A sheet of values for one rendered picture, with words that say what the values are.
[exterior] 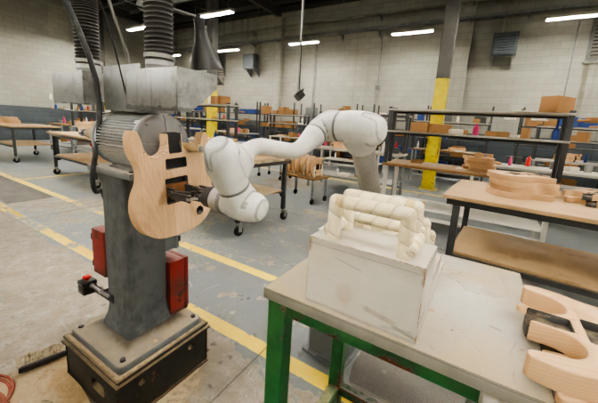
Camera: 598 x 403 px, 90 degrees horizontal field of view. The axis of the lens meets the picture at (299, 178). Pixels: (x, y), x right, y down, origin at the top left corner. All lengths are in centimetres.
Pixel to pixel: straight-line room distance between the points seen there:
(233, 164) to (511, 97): 1132
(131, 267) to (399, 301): 126
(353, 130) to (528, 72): 1095
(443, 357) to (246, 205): 62
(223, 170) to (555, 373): 82
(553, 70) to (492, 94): 160
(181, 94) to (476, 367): 105
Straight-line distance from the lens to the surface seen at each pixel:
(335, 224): 72
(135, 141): 113
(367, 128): 119
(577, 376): 75
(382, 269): 69
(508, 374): 78
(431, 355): 74
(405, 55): 1243
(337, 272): 74
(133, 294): 171
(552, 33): 1227
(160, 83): 116
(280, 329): 91
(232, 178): 89
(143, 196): 117
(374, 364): 212
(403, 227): 66
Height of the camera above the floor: 137
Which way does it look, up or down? 10 degrees down
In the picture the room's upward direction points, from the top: 4 degrees clockwise
